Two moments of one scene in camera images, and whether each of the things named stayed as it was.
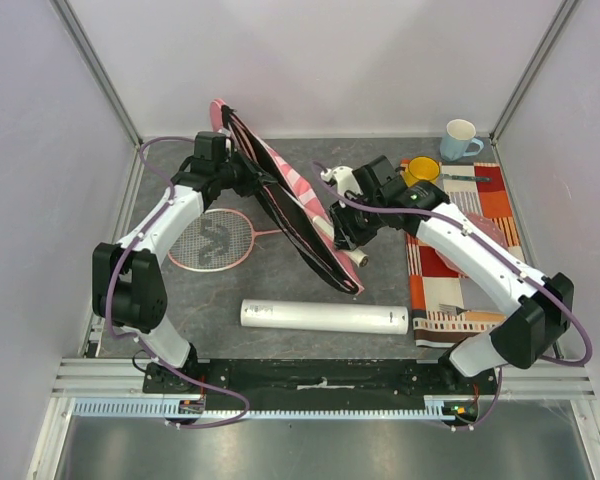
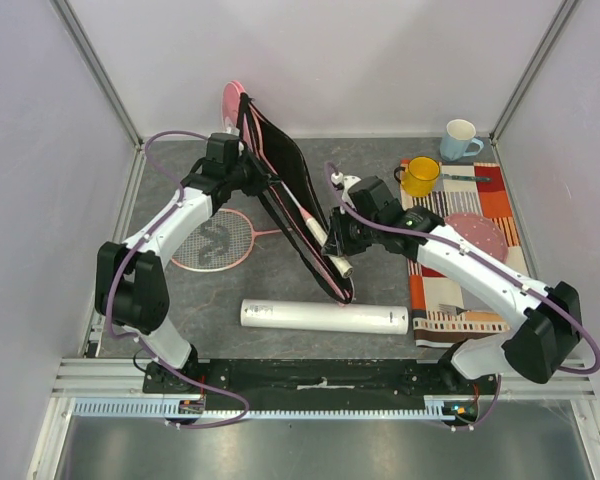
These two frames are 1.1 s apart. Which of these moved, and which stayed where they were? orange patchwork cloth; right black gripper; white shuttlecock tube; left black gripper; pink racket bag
Moved: pink racket bag
Stayed: left black gripper; white shuttlecock tube; right black gripper; orange patchwork cloth
